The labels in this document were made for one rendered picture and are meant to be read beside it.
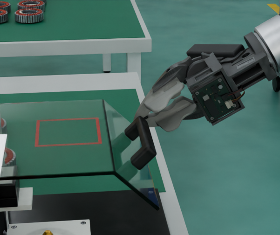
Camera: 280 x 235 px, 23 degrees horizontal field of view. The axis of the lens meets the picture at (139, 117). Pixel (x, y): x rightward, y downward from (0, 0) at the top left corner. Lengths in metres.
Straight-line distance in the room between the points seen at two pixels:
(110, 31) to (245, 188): 0.95
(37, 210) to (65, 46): 1.20
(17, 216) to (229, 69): 0.56
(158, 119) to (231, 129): 2.57
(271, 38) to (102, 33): 1.62
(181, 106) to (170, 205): 0.42
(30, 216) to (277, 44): 0.61
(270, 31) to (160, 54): 3.78
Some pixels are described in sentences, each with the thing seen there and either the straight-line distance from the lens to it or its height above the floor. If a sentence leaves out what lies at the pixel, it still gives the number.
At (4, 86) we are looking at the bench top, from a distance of 2.04.
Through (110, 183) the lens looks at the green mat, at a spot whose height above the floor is 0.75.
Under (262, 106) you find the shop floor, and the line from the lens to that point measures 3.89.
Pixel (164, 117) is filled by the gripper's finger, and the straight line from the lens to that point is 1.00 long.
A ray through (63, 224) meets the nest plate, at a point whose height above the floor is 0.78.
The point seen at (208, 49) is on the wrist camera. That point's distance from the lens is 1.03.
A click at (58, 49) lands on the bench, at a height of 0.72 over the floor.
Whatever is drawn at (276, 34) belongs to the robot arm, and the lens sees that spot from 0.96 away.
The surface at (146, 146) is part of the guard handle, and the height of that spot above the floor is 1.06.
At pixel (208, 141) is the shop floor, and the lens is 3.42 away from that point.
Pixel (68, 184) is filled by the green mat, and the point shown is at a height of 0.75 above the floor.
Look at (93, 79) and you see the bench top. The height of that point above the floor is 0.75.
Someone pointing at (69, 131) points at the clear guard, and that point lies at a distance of 0.94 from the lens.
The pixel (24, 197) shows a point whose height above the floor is 0.88.
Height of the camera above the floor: 1.45
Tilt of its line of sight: 23 degrees down
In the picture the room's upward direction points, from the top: straight up
